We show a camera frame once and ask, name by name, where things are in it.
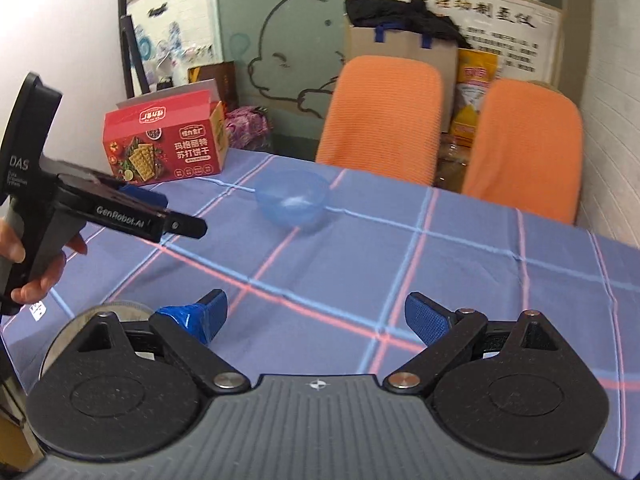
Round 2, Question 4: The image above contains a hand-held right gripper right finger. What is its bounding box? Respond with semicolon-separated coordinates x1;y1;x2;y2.
382;291;566;393

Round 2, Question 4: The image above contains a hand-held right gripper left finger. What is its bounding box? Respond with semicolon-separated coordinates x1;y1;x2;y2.
70;288;251;393

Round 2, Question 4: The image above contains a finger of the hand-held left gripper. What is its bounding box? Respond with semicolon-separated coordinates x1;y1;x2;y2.
161;212;208;239
117;183;169;209

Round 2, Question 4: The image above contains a blue plastic bowl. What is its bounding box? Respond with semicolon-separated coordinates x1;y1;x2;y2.
255;170;331;231

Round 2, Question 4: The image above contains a white floral plate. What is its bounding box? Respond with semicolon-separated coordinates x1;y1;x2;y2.
39;300;151;378

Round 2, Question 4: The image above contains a person's left hand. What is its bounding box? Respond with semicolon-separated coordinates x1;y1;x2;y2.
0;219;89;306

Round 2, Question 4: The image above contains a red cracker box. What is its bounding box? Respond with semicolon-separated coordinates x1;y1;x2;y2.
103;87;228;187

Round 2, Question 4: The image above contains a blue plaid tablecloth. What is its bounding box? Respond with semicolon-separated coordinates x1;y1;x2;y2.
0;147;640;480

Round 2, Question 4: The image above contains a brown cardboard box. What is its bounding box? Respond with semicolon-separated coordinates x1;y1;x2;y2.
187;61;237;111

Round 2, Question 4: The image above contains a black pole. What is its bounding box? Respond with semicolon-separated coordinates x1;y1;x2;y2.
119;15;151;98

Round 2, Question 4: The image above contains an orange chair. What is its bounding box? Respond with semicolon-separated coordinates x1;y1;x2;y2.
461;78;584;225
316;55;445;187

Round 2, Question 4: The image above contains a glass panel with cat drawing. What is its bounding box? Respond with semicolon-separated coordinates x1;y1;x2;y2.
215;0;361;156

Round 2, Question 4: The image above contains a yellow snack bag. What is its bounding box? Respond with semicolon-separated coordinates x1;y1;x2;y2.
448;49;501;148

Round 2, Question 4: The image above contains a brown paper bag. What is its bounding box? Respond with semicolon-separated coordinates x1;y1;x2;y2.
347;25;460;131

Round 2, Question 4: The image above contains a black cloth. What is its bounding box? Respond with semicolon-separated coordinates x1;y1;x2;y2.
345;0;466;42

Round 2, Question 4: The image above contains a wall poster with black text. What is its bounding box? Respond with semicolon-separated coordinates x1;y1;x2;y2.
350;0;563;87

